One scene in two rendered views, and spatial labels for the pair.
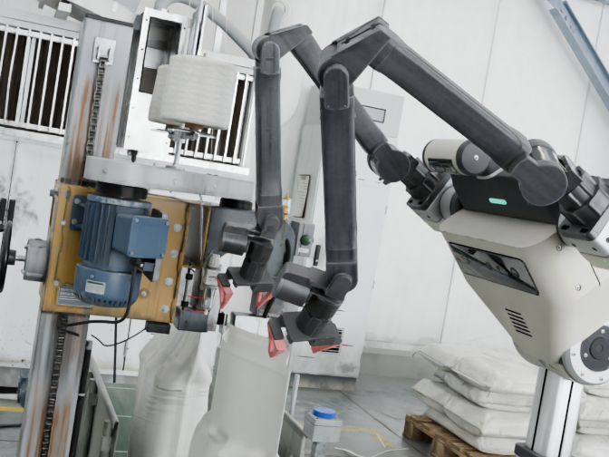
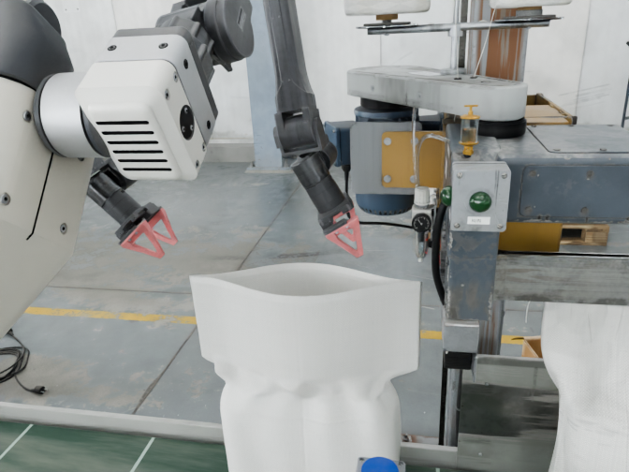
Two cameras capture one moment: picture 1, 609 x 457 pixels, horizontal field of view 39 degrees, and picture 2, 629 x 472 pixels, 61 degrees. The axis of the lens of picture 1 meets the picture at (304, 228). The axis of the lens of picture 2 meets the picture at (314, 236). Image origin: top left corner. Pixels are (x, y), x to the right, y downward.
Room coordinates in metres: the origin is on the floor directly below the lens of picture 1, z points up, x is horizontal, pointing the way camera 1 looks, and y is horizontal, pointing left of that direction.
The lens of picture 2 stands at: (2.49, -0.72, 1.53)
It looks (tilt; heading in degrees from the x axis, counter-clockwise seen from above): 22 degrees down; 122
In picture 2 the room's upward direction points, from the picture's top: 3 degrees counter-clockwise
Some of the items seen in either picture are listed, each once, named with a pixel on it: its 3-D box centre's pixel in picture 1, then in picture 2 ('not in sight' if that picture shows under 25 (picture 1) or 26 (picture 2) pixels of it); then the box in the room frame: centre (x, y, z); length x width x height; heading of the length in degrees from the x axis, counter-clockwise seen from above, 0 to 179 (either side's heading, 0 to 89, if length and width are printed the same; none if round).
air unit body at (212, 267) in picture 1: (211, 284); (423, 226); (2.16, 0.21, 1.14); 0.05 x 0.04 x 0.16; 110
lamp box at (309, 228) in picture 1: (300, 238); (478, 196); (2.31, 0.01, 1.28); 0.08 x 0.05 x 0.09; 20
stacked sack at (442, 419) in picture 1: (479, 427); not in sight; (4.89, -1.19, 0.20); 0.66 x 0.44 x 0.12; 20
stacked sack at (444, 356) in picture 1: (478, 359); not in sight; (5.10, -1.16, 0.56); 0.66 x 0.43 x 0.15; 107
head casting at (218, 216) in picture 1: (235, 252); (536, 210); (2.37, 0.18, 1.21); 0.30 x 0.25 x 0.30; 20
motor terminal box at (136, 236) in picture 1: (140, 240); (344, 147); (1.91, 0.36, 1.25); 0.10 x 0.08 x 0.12; 135
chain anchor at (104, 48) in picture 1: (104, 50); not in sight; (2.12, 0.56, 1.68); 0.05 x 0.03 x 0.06; 110
